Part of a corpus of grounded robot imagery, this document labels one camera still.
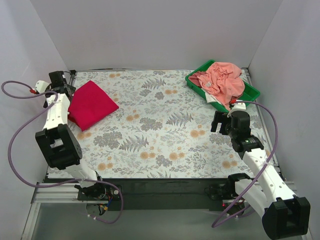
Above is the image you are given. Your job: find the floral patterned table mat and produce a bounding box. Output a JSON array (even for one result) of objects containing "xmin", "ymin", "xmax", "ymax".
[{"xmin": 69, "ymin": 70, "xmax": 251, "ymax": 178}]

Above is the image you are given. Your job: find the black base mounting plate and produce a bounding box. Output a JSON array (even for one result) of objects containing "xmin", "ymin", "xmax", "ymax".
[{"xmin": 104, "ymin": 178, "xmax": 236, "ymax": 211}]

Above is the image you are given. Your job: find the aluminium front frame rail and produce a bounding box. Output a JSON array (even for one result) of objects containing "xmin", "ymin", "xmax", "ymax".
[{"xmin": 22, "ymin": 178, "xmax": 311, "ymax": 240}]

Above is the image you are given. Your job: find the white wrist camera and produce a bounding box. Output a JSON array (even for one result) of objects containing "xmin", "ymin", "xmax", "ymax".
[
  {"xmin": 227, "ymin": 99, "xmax": 247, "ymax": 118},
  {"xmin": 29, "ymin": 80, "xmax": 50, "ymax": 95}
]

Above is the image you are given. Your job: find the dusty rose t shirt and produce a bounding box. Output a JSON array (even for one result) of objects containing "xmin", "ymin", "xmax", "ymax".
[{"xmin": 188, "ymin": 71, "xmax": 209, "ymax": 88}]

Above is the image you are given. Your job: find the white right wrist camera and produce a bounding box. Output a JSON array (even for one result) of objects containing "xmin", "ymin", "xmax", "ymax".
[{"xmin": 227, "ymin": 99, "xmax": 247, "ymax": 118}]

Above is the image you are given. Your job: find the white garment in bin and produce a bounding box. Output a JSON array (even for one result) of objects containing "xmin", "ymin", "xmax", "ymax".
[{"xmin": 204, "ymin": 91, "xmax": 220, "ymax": 104}]

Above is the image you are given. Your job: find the salmon pink t shirt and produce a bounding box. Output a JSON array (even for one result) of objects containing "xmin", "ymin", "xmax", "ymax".
[{"xmin": 197, "ymin": 62, "xmax": 245, "ymax": 111}]

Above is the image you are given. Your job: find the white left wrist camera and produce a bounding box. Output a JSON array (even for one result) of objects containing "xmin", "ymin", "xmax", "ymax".
[{"xmin": 29, "ymin": 80, "xmax": 50, "ymax": 95}]

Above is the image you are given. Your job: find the magenta t shirt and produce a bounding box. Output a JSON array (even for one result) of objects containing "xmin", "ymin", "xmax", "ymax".
[{"xmin": 68, "ymin": 80, "xmax": 119, "ymax": 131}]

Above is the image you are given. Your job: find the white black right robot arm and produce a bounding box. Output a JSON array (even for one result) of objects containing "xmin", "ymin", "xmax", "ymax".
[{"xmin": 211, "ymin": 110, "xmax": 311, "ymax": 240}]

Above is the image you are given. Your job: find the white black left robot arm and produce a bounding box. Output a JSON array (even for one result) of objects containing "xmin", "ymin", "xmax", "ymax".
[{"xmin": 35, "ymin": 71, "xmax": 107, "ymax": 200}]

